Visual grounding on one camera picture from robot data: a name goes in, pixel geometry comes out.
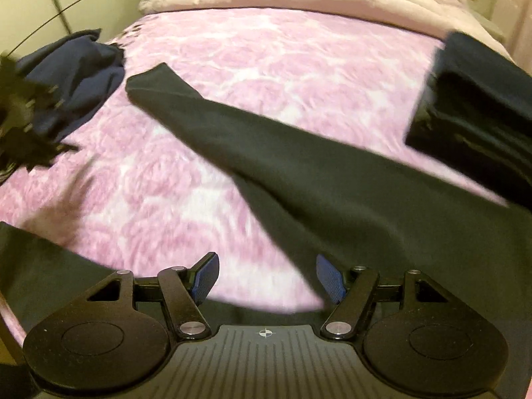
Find dark green garment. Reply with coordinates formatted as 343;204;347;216
1;64;531;398

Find folded dark clothes stack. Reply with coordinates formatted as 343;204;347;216
405;32;531;209

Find navy blue crumpled garment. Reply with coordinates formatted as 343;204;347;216
16;29;125;141

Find pink floral bed blanket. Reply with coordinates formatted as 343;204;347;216
0;6;509;346

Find black cable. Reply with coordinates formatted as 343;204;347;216
7;0;143;57

